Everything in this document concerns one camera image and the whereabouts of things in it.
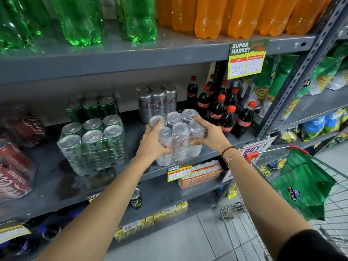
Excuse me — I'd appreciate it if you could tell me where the person's right forearm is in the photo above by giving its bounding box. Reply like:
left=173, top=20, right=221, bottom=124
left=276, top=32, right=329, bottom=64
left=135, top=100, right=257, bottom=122
left=224, top=149, right=313, bottom=260

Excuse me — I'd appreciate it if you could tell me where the yellow snack packet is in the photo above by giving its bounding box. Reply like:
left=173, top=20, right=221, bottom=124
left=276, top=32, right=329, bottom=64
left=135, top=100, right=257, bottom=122
left=225, top=183, right=239, bottom=200

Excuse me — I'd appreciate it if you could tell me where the silver can pack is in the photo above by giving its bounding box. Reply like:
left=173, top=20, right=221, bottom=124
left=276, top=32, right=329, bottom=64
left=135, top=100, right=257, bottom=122
left=149, top=109, right=208, bottom=167
left=136, top=82, right=178, bottom=123

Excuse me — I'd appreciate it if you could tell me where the row of yellow boxes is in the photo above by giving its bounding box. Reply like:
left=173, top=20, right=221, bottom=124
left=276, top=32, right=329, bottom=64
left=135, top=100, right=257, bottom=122
left=114, top=201, right=189, bottom=241

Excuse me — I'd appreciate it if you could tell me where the wrapped green can pack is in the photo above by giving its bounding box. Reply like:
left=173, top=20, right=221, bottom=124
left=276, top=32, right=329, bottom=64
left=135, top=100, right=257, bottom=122
left=65, top=91, right=119, bottom=123
left=57, top=115, right=128, bottom=176

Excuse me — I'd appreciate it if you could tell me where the large green snack bag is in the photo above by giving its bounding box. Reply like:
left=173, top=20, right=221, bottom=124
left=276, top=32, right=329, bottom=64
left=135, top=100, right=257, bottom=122
left=270, top=148, right=337, bottom=221

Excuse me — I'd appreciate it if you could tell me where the row of orange soda bottles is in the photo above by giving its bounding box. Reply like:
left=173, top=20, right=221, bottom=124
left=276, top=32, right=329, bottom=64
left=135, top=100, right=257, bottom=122
left=156, top=0, right=335, bottom=40

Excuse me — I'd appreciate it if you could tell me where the white red promotion sign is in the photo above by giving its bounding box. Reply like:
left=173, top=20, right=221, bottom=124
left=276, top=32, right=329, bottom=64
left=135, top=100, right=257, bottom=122
left=221, top=136, right=278, bottom=184

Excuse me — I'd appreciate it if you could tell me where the person's left hand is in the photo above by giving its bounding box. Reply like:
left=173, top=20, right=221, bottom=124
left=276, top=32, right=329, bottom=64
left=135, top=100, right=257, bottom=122
left=135, top=119, right=172, bottom=164

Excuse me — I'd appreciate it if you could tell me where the red black thread bracelet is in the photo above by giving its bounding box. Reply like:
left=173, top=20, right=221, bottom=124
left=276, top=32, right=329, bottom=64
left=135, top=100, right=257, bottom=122
left=221, top=146, right=239, bottom=161

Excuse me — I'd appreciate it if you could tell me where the group of blue snack packets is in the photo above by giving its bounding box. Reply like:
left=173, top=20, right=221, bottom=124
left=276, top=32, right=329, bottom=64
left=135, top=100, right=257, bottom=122
left=300, top=109, right=348, bottom=142

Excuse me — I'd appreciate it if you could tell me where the pink white thread bracelet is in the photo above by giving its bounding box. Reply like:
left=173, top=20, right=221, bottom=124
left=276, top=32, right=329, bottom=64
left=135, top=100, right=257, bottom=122
left=226, top=154, right=243, bottom=168

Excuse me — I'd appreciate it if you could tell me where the grey metal shelf rack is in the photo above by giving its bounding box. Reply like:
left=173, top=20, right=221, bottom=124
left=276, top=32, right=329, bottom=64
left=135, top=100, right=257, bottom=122
left=256, top=0, right=348, bottom=156
left=0, top=20, right=317, bottom=261

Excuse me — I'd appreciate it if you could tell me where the group of cola bottles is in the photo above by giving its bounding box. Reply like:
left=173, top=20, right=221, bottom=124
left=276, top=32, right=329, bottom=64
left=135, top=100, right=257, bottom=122
left=186, top=74, right=257, bottom=139

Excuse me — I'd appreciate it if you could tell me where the group of green snack packets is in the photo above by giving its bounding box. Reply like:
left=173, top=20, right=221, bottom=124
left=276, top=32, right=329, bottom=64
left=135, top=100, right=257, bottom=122
left=243, top=42, right=348, bottom=121

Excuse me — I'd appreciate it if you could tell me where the green soda bottle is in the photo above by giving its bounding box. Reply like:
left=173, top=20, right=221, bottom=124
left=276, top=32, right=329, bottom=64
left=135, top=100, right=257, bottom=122
left=0, top=0, right=34, bottom=50
left=48, top=0, right=104, bottom=47
left=114, top=0, right=158, bottom=43
left=19, top=0, right=53, bottom=36

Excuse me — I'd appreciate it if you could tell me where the group of dark bottles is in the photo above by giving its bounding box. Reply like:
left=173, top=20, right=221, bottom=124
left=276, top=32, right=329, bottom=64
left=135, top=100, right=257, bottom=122
left=0, top=202, right=91, bottom=261

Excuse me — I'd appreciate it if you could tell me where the wrapped red can pack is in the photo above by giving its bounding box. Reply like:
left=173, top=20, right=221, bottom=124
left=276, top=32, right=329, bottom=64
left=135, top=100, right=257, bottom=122
left=0, top=142, right=38, bottom=202
left=0, top=106, right=47, bottom=148

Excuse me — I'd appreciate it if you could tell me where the metal wire shopping cart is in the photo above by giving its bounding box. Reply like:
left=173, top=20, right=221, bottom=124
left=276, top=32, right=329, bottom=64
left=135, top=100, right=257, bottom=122
left=220, top=145, right=348, bottom=261

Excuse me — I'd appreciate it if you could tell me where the row of juice cartons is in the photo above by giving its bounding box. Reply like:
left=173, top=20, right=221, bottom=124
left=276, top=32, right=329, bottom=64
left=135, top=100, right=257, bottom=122
left=178, top=160, right=223, bottom=190

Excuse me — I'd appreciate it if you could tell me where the person's right hand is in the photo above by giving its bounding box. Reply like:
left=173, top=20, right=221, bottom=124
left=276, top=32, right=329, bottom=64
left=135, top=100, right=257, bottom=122
left=190, top=116, right=232, bottom=154

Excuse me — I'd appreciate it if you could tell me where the black sleeve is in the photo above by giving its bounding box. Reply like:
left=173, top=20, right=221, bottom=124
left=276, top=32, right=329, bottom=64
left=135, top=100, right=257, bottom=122
left=277, top=229, right=348, bottom=261

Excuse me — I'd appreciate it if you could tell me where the large yellow green price sign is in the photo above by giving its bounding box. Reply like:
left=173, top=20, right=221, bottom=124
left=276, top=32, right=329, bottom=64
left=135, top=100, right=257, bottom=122
left=227, top=38, right=270, bottom=80

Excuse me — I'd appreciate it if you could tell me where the small yellow price tag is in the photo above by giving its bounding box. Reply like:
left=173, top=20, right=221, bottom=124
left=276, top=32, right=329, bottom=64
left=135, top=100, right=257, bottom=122
left=0, top=223, right=32, bottom=245
left=86, top=191, right=103, bottom=203
left=167, top=163, right=193, bottom=183

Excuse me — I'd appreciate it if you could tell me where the person's left forearm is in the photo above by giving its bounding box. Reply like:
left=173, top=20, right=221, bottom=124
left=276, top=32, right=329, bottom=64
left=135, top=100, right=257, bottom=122
left=35, top=156, right=148, bottom=261

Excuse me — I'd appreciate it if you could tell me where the black drink can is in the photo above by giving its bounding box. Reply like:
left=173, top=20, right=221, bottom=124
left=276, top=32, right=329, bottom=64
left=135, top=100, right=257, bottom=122
left=130, top=187, right=144, bottom=210

